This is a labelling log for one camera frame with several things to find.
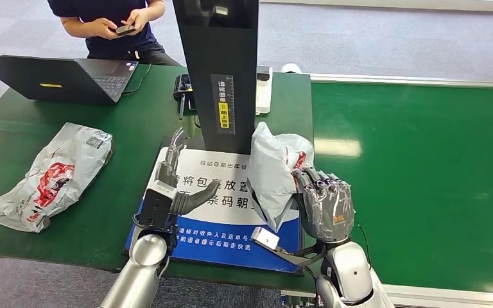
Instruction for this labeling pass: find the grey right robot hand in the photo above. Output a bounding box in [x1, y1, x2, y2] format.
[291, 166, 356, 244]

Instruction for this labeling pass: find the person's left hand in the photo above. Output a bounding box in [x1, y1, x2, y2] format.
[120, 8, 150, 33]

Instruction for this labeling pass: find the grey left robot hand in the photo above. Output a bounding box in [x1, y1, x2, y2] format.
[153, 126, 222, 218]

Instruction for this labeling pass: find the person's right hand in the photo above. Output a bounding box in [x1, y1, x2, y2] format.
[88, 17, 121, 42]

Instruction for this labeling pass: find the smooth white courier package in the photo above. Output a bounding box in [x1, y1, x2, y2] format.
[246, 122, 316, 234]

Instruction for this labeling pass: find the green conveyor belt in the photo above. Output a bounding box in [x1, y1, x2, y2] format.
[311, 81, 493, 295]

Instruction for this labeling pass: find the crumpled white courier package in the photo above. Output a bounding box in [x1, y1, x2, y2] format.
[0, 123, 114, 234]

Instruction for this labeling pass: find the person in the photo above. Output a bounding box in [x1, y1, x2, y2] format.
[47, 0, 182, 67]

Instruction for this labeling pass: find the white and blue instruction mat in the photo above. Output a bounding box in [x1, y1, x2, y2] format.
[126, 146, 302, 274]

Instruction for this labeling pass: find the black laptop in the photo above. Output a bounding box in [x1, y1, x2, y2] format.
[0, 53, 139, 107]

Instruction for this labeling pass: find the black handheld controller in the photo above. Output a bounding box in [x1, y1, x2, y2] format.
[173, 74, 197, 121]

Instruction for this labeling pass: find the black ruler label yellow patch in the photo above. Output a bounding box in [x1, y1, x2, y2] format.
[210, 74, 236, 135]

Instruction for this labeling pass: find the white power strip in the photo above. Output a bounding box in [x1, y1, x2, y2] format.
[254, 65, 274, 115]

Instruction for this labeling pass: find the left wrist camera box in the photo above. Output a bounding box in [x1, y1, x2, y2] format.
[138, 180, 179, 231]

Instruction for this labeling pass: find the dark laptop cable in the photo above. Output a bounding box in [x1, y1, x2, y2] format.
[121, 63, 152, 95]

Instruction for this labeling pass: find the silver conveyor side rail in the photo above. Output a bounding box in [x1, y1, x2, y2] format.
[280, 284, 493, 308]
[309, 73, 493, 90]

